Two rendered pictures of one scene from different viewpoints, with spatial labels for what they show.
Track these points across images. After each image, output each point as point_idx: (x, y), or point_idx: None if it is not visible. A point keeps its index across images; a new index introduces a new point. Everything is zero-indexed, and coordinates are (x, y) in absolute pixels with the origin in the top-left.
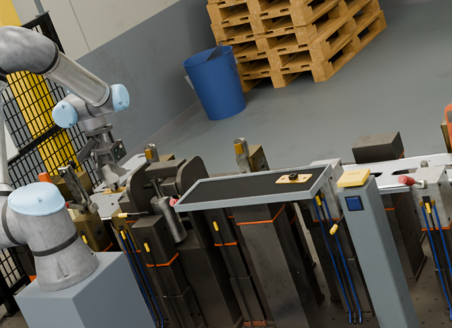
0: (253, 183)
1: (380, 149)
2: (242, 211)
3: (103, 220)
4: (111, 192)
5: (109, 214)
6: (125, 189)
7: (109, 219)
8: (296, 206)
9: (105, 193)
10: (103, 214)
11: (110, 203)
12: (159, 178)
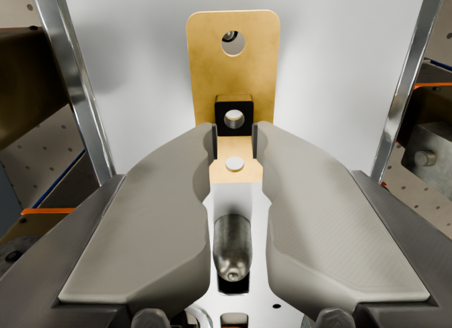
0: None
1: None
2: None
3: (66, 95)
4: (200, 105)
5: (124, 89)
6: None
7: (79, 132)
8: (440, 193)
9: (196, 56)
10: (121, 48)
11: (238, 5)
12: (427, 178)
